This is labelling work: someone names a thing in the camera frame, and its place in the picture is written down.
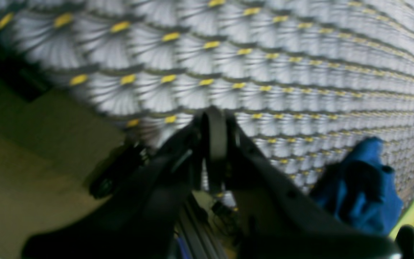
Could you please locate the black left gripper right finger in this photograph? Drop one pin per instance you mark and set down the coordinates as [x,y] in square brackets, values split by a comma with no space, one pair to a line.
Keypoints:
[277,220]

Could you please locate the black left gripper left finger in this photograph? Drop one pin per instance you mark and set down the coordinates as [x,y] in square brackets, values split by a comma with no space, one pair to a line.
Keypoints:
[138,221]

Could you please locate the blue long-sleeve T-shirt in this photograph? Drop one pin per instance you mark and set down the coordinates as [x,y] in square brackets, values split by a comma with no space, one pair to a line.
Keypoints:
[360,190]

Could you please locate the fan-patterned table cloth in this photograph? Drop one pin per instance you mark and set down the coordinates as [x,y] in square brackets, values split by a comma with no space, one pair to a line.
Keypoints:
[306,79]

